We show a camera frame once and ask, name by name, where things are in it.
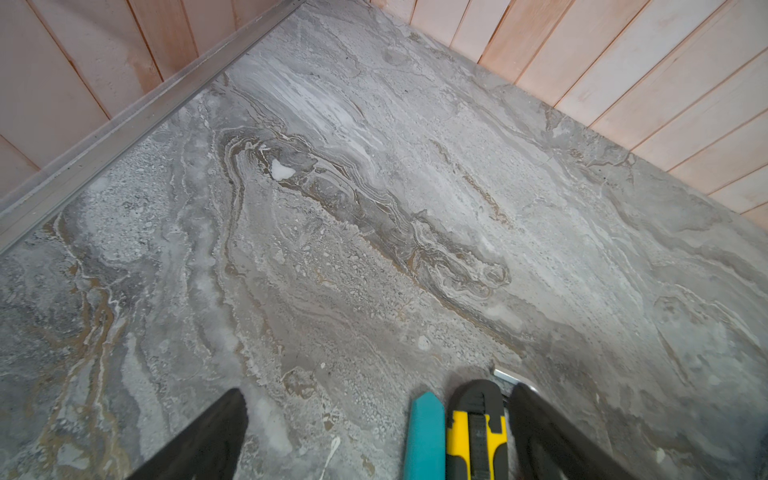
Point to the teal flat tool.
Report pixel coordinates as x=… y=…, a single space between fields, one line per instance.
x=425 y=455

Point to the yellow black utility knife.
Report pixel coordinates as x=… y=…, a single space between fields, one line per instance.
x=476 y=433

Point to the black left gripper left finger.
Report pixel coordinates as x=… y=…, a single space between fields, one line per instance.
x=208 y=448

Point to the aluminium left wall rail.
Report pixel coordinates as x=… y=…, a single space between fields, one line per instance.
x=83 y=81

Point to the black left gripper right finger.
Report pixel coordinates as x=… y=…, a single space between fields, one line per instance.
x=549 y=446

